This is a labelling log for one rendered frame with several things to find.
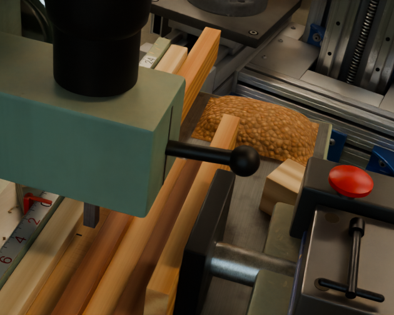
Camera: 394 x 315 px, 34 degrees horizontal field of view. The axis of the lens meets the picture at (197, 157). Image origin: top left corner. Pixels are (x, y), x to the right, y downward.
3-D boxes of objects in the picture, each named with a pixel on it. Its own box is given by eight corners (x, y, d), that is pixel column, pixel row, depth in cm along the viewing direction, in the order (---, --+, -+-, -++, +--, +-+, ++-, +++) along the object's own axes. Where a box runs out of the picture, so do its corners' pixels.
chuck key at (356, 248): (381, 311, 36) (387, 300, 36) (314, 292, 37) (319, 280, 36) (384, 234, 42) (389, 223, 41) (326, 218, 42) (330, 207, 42)
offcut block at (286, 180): (257, 209, 58) (266, 176, 55) (279, 189, 60) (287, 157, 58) (291, 227, 56) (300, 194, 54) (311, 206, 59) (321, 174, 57)
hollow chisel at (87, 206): (94, 229, 46) (96, 175, 43) (82, 225, 46) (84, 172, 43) (99, 220, 47) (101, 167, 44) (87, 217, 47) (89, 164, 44)
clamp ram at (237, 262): (272, 371, 44) (301, 283, 38) (169, 340, 45) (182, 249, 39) (291, 279, 51) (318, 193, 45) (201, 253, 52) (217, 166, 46)
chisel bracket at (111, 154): (144, 239, 41) (155, 131, 36) (-53, 183, 43) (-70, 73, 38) (176, 172, 47) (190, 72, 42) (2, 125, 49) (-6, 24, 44)
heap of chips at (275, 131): (309, 168, 64) (316, 145, 62) (190, 137, 65) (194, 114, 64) (319, 124, 70) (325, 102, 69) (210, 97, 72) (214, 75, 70)
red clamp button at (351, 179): (369, 206, 42) (374, 194, 41) (324, 194, 42) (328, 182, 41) (371, 179, 44) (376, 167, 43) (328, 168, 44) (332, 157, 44)
